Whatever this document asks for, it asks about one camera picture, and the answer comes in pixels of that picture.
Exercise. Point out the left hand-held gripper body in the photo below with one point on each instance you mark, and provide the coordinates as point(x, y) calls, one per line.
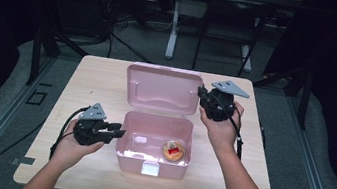
point(90, 133)

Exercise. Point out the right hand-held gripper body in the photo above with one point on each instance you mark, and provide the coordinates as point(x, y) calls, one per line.
point(218, 107)

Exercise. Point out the person's right hand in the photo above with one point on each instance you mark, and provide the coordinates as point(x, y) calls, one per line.
point(221, 132)

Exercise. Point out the person's left hand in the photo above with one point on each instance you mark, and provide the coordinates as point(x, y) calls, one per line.
point(68, 150)

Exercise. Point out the white desk leg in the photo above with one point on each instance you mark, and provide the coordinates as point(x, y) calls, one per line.
point(246, 60)
point(172, 37)

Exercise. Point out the grey tape strip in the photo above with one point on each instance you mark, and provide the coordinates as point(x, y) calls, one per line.
point(23, 161)

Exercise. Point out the black chair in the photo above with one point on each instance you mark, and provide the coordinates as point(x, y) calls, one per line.
point(233, 6)

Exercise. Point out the dark computer tower red light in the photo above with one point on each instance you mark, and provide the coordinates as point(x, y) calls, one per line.
point(79, 3)

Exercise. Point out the black metal frame stand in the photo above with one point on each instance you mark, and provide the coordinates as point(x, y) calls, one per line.
point(36, 54)
point(304, 101)

